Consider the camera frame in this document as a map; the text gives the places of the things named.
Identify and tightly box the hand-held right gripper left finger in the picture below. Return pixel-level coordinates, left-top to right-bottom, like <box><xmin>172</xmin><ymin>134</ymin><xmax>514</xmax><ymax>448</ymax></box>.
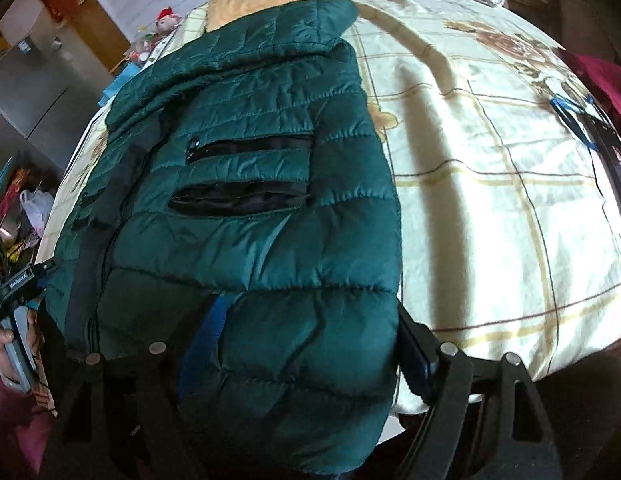
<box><xmin>53</xmin><ymin>295</ymin><xmax>234</xmax><ymax>480</ymax></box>

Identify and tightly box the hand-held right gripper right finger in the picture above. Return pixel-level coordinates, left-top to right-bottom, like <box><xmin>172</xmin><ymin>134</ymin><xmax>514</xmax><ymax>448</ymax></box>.
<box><xmin>397</xmin><ymin>302</ymin><xmax>564</xmax><ymax>480</ymax></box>

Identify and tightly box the green quilted puffer jacket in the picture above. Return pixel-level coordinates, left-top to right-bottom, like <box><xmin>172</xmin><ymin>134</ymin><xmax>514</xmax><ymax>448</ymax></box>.
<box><xmin>43</xmin><ymin>0</ymin><xmax>404</xmax><ymax>478</ymax></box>

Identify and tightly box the person's left forearm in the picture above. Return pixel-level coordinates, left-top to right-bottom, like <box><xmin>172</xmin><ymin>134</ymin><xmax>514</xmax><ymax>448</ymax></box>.
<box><xmin>0</xmin><ymin>377</ymin><xmax>58</xmax><ymax>480</ymax></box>

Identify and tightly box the person's left hand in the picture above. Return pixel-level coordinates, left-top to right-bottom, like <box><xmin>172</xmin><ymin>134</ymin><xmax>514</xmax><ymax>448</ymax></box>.
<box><xmin>0</xmin><ymin>324</ymin><xmax>17</xmax><ymax>382</ymax></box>

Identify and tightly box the white plastic bag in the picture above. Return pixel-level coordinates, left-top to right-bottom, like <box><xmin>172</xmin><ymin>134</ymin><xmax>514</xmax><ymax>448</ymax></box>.
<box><xmin>19</xmin><ymin>189</ymin><xmax>55</xmax><ymax>237</ymax></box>

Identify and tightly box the grey refrigerator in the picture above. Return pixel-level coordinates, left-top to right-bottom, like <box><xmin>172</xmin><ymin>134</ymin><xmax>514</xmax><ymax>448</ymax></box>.
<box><xmin>0</xmin><ymin>25</ymin><xmax>94</xmax><ymax>173</ymax></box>

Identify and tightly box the floral checked bedsheet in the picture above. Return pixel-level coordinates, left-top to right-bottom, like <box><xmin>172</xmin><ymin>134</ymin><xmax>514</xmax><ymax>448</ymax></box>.
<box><xmin>38</xmin><ymin>0</ymin><xmax>621</xmax><ymax>416</ymax></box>

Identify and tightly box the blue bag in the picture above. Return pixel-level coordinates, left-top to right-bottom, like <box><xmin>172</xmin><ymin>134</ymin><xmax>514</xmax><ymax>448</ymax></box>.
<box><xmin>101</xmin><ymin>66</ymin><xmax>142</xmax><ymax>107</ymax></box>

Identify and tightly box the wooden door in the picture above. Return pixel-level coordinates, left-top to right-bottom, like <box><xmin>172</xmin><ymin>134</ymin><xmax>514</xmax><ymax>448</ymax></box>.
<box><xmin>40</xmin><ymin>0</ymin><xmax>132</xmax><ymax>77</ymax></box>

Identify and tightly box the plush toy with red hat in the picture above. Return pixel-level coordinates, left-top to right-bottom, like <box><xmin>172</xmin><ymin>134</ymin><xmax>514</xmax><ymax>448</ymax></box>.
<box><xmin>157</xmin><ymin>6</ymin><xmax>184</xmax><ymax>32</ymax></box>

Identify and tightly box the maroon blanket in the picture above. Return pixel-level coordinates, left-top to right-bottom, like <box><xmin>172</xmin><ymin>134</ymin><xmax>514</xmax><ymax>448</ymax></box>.
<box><xmin>565</xmin><ymin>52</ymin><xmax>621</xmax><ymax>132</ymax></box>

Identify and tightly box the blue lanyard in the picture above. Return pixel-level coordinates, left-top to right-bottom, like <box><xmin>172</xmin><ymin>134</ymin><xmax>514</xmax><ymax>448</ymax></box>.
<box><xmin>549</xmin><ymin>96</ymin><xmax>602</xmax><ymax>152</ymax></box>

